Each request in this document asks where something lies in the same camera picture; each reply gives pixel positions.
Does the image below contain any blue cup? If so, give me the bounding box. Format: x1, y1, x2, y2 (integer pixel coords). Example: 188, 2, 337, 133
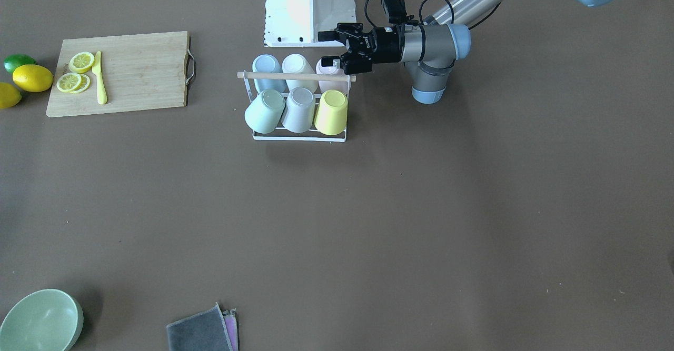
252, 54, 289, 95

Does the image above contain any wooden cutting board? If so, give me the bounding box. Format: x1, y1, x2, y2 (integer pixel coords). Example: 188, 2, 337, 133
46, 31, 196, 118

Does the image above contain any yellow cup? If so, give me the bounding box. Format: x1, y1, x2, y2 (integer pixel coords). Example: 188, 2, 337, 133
314, 89, 348, 136

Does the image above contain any grey cup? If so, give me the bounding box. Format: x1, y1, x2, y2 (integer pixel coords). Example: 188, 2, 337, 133
281, 87, 315, 133

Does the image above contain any lime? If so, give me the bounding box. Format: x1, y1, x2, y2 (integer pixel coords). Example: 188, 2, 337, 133
3, 54, 36, 74

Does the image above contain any white wire cup rack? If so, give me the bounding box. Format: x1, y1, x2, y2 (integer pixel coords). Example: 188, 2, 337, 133
238, 54, 354, 142

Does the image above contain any green cup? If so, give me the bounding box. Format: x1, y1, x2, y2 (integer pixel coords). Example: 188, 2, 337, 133
244, 89, 285, 134

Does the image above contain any yellow knife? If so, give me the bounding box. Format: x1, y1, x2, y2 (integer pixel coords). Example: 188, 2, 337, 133
92, 51, 108, 105

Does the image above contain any upper yellow lemon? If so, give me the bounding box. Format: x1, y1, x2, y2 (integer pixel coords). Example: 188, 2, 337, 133
12, 65, 54, 93

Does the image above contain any green bowl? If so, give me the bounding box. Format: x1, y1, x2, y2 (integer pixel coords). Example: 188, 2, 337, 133
1, 289, 84, 350

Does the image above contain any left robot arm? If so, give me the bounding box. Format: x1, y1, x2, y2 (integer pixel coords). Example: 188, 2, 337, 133
318, 0, 613, 104

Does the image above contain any pink cup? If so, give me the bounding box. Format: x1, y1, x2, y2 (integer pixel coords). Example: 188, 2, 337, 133
315, 58, 351, 95

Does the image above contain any lower yellow lemon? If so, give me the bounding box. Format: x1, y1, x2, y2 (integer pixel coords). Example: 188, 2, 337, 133
0, 82, 22, 109

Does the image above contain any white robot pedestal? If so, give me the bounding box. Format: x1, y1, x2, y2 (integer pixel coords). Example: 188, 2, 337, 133
263, 0, 356, 47

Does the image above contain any yellow lemon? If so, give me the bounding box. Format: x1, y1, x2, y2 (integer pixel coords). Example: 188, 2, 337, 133
12, 65, 54, 93
0, 82, 22, 109

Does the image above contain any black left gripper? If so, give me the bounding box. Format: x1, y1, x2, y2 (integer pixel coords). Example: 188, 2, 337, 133
318, 23, 404, 75

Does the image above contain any grey cloth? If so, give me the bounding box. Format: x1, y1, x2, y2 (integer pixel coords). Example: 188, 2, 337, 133
166, 304, 239, 350

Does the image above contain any lemon slice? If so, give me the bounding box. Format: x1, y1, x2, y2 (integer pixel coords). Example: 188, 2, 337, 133
67, 52, 95, 74
55, 72, 91, 94

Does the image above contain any white cup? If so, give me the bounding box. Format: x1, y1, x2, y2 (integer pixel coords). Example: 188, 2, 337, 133
281, 54, 318, 94

